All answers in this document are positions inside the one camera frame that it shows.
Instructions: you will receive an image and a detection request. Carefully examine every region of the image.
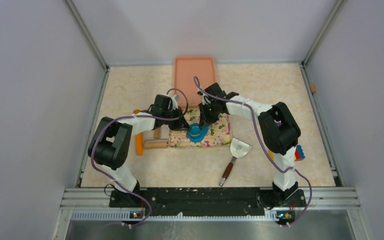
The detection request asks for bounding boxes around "wooden double-ended roller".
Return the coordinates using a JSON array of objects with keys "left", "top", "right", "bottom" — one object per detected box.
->
[{"left": 143, "top": 128, "right": 168, "bottom": 149}]

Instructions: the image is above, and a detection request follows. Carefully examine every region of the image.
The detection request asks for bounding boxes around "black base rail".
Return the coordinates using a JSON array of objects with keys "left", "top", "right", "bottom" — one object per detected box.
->
[{"left": 109, "top": 187, "right": 307, "bottom": 217}]

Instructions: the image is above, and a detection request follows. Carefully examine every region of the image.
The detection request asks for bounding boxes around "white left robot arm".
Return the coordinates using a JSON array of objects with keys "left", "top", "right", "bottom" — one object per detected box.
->
[{"left": 87, "top": 94, "right": 189, "bottom": 207}]

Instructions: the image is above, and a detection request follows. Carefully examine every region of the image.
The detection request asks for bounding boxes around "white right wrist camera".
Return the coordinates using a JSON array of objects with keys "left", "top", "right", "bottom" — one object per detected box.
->
[{"left": 197, "top": 91, "right": 212, "bottom": 106}]

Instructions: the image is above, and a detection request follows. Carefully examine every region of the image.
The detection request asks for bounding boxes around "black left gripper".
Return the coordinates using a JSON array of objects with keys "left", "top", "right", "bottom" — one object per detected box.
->
[{"left": 163, "top": 108, "right": 191, "bottom": 133}]

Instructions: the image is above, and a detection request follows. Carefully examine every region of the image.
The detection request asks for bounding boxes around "metal scraper wooden handle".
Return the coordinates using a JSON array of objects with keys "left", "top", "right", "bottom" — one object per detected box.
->
[{"left": 219, "top": 137, "right": 252, "bottom": 187}]

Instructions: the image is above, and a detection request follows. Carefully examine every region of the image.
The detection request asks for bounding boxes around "yellow red blue toy block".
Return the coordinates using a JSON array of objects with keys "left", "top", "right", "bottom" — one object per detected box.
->
[{"left": 268, "top": 144, "right": 306, "bottom": 163}]

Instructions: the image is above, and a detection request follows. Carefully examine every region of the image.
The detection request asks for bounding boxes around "blue dough piece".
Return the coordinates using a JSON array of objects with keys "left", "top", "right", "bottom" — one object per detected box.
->
[{"left": 186, "top": 123, "right": 209, "bottom": 143}]

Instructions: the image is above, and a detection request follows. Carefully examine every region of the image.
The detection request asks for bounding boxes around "small wooden cork piece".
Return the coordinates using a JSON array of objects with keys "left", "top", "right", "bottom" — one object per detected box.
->
[{"left": 309, "top": 84, "right": 317, "bottom": 94}]

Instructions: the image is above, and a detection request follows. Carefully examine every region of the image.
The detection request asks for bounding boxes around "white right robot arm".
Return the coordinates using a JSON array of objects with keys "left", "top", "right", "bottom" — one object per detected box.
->
[{"left": 194, "top": 78, "right": 301, "bottom": 206}]

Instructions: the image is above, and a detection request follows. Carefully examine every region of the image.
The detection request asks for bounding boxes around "pink rectangular tray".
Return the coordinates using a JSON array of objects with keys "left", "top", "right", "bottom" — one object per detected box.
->
[{"left": 173, "top": 56, "right": 217, "bottom": 108}]

